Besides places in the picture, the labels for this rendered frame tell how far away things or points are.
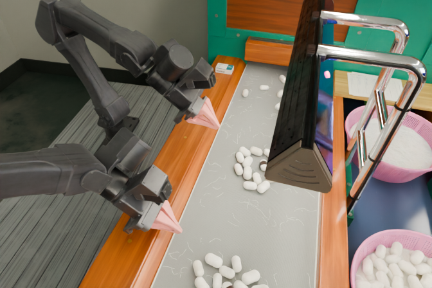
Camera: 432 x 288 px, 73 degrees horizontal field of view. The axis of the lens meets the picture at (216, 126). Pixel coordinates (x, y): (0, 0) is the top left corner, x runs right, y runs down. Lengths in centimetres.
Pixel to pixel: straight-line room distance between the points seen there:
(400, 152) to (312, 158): 64
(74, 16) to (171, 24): 138
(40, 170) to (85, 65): 43
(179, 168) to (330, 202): 37
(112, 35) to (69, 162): 32
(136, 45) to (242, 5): 54
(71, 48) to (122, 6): 137
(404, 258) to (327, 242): 17
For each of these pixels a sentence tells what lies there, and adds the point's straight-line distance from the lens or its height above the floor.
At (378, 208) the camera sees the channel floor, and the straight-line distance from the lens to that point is 89.
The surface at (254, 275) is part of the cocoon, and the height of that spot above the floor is 76.
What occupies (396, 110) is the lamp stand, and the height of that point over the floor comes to 102.
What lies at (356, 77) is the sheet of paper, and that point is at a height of 78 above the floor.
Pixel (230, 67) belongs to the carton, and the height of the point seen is 79.
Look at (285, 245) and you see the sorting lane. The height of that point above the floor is 74.
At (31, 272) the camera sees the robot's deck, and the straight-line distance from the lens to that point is 83.
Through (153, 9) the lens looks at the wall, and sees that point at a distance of 211.
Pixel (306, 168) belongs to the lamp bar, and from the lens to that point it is 36.
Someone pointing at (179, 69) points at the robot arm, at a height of 102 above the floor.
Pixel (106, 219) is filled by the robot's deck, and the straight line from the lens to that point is 82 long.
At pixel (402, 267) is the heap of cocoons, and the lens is 75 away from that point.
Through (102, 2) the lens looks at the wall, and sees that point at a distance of 226.
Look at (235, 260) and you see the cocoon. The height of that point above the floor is 76.
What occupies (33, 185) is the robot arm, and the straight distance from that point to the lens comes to 49.
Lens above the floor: 134
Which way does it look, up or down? 42 degrees down
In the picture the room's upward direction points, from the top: straight up
